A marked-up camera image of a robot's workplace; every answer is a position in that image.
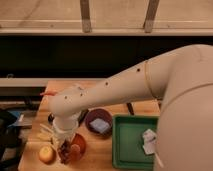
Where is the green plastic tray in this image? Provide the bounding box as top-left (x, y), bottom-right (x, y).
top-left (112, 115), bottom-right (158, 171)

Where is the crumpled white cloth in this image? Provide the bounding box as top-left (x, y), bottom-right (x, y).
top-left (142, 129), bottom-right (157, 155)

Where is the pale yellow banana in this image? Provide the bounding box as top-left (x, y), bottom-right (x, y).
top-left (37, 124), bottom-right (53, 142)

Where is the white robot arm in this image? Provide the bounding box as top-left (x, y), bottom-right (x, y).
top-left (49, 44), bottom-right (213, 171)

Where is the black marker pen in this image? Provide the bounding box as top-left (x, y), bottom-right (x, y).
top-left (126, 103), bottom-right (134, 115)

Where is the black chair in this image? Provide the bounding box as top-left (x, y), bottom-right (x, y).
top-left (0, 108), bottom-right (22, 171)

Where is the blue sponge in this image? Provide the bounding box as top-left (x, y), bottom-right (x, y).
top-left (90, 118), bottom-right (110, 134)

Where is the dark red grape bunch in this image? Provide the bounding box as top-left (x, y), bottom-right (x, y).
top-left (57, 141), bottom-right (81, 164)

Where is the purple bowl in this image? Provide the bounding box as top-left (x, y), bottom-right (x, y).
top-left (85, 108), bottom-right (112, 135)

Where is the red bowl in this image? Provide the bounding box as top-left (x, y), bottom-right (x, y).
top-left (72, 134), bottom-right (86, 155)

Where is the small metal cup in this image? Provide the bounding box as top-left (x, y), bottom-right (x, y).
top-left (48, 114), bottom-right (54, 123)

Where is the yellow apple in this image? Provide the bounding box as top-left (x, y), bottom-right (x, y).
top-left (39, 146), bottom-right (54, 163)

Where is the black rectangular bar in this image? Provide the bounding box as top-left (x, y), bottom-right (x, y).
top-left (78, 109), bottom-right (89, 126)

